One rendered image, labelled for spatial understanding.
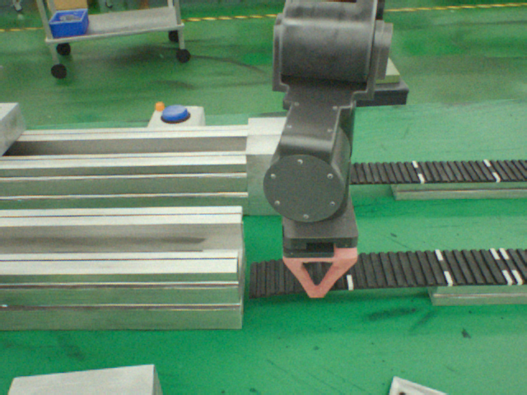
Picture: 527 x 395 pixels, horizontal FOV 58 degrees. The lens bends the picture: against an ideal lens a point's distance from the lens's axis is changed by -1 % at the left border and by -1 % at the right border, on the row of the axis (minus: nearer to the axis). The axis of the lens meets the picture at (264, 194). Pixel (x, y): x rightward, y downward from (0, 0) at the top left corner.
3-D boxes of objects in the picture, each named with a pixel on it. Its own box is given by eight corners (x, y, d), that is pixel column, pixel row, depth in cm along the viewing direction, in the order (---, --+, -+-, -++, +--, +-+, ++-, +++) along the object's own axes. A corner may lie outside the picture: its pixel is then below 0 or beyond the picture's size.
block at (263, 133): (310, 165, 74) (312, 109, 68) (317, 215, 64) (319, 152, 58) (252, 166, 74) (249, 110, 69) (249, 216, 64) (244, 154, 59)
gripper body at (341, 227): (284, 253, 43) (283, 184, 39) (282, 189, 51) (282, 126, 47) (357, 253, 43) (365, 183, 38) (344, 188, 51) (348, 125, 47)
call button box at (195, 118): (207, 137, 82) (203, 104, 79) (200, 168, 74) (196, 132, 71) (160, 139, 82) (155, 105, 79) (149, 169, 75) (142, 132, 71)
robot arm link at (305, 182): (393, 16, 36) (281, 7, 38) (393, 70, 27) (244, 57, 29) (371, 151, 43) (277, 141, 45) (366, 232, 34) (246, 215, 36)
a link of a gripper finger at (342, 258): (283, 313, 48) (282, 241, 42) (282, 263, 53) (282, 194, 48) (352, 313, 47) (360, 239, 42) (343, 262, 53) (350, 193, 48)
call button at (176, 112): (190, 114, 78) (188, 103, 76) (187, 126, 74) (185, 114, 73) (165, 115, 78) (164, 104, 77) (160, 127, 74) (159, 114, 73)
